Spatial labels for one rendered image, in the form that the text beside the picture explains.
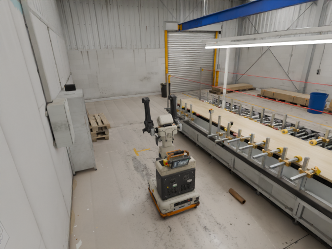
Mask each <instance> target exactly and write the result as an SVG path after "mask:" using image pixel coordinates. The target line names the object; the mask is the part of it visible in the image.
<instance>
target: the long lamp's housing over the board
mask: <svg viewBox="0 0 332 249"><path fill-rule="evenodd" d="M324 40H332V34H328V35H315V36H303V37H291V38H279V39H266V40H254V41H237V42H224V43H212V44H206V45H205V48H206V47H213V46H231V45H247V44H265V43H282V42H307V41H324Z"/></svg>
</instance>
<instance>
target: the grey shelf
mask: <svg viewBox="0 0 332 249"><path fill-rule="evenodd" d="M62 98H66V99H67V102H68V106H69V111H70V115H71V120H72V125H73V129H74V134H75V139H74V145H72V146H67V150H68V154H69V158H70V162H71V166H72V170H73V176H74V175H76V174H75V172H76V171H80V170H84V169H88V168H93V167H94V168H95V170H97V168H96V163H95V157H94V148H93V143H92V138H91V132H90V127H89V122H88V116H87V111H86V106H85V100H84V95H83V89H76V90H75V91H65V90H61V91H60V92H59V93H58V95H57V97H56V99H62Z"/></svg>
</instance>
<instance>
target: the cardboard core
mask: <svg viewBox="0 0 332 249"><path fill-rule="evenodd" d="M229 192H230V193H231V194H232V195H233V196H234V197H235V198H236V199H237V200H238V201H239V202H240V203H242V204H244V203H245V202H246V200H245V199H244V198H243V197H241V196H240V195H239V194H238V193H237V192H236V191H235V190H233V189H232V188H230V189H229Z"/></svg>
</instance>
